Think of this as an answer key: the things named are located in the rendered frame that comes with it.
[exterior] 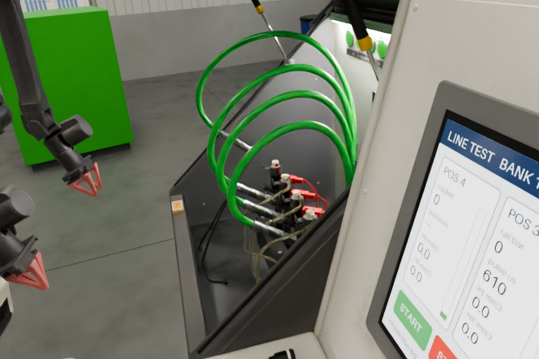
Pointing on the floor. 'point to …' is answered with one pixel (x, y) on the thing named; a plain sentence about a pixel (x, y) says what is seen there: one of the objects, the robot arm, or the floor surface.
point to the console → (524, 52)
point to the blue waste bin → (305, 22)
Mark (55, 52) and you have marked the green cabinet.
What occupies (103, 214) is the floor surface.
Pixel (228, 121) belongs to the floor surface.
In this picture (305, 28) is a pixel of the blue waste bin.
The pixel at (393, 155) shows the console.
